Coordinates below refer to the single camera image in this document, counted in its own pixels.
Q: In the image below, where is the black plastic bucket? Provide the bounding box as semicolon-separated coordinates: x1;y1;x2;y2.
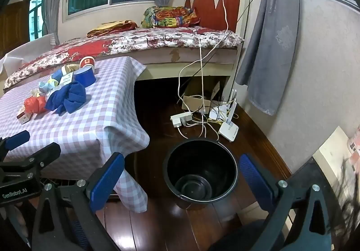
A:
162;138;239;210

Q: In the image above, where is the red white packet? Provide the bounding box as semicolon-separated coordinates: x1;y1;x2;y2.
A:
347;130;360;157

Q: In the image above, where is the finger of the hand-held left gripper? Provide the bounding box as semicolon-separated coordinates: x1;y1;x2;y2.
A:
0;131;30;162
11;142;61;177

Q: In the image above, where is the white cable with metal plug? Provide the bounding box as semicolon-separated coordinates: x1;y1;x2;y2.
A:
193;29;209;139

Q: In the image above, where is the cardboard box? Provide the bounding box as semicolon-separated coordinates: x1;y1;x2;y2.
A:
181;95;211;112

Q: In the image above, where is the blue paper cup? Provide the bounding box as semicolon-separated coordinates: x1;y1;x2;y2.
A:
74;67;97;88

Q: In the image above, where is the red white cigarette box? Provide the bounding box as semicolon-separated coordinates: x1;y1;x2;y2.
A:
16;110;32;123

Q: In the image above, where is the black cable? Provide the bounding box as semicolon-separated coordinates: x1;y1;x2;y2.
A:
229;0;264;101

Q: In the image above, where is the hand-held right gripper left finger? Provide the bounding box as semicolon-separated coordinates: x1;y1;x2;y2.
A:
31;152;126;251

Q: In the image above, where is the green white carton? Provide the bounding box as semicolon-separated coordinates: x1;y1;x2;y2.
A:
59;72;75;85

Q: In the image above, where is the wooden door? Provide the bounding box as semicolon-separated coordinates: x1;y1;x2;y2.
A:
0;0;30;57

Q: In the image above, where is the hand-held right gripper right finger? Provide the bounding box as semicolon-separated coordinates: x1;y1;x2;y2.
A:
239;154;332;251

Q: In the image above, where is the red floral bedspread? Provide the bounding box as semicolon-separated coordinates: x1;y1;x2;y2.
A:
3;26;245;93

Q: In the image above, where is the purple checkered tablecloth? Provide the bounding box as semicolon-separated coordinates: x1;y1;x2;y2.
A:
0;56;150;213

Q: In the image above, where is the colourful printed pillow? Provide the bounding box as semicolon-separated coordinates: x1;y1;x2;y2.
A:
141;6;201;29

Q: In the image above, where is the red paper cup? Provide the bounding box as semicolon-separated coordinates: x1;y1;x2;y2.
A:
79;57;95;69

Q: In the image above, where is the white cover sheet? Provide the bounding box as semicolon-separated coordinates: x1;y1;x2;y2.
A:
0;33;59;77

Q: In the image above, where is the green barred window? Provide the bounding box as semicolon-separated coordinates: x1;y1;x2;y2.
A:
28;0;47;42

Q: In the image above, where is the dark blue cloth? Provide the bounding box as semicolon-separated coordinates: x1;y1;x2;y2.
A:
45;81;87;115

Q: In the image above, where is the folded yellow red blanket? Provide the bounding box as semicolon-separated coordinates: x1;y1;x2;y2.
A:
87;20;138;38

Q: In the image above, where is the bed with pink mattress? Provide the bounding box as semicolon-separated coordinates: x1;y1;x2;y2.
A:
3;26;245;99

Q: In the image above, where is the grey patterned curtain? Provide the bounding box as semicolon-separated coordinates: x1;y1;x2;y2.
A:
235;0;301;116

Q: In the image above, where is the white power strip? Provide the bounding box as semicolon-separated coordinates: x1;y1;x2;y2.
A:
170;112;193;128

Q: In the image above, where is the orange plastic bag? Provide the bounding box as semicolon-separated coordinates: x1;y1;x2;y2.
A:
23;96;48;114

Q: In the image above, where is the long white cable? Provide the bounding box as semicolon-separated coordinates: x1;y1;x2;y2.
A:
177;0;239;139

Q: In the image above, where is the white network box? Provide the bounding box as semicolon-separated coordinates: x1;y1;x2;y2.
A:
209;105;227;122

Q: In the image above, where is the white board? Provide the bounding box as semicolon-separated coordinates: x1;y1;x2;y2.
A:
313;126;360;175

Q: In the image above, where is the white router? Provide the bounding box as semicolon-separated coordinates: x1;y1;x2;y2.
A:
218;102;239;142

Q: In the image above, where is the red white headboard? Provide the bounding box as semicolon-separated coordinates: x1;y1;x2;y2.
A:
184;0;250;35

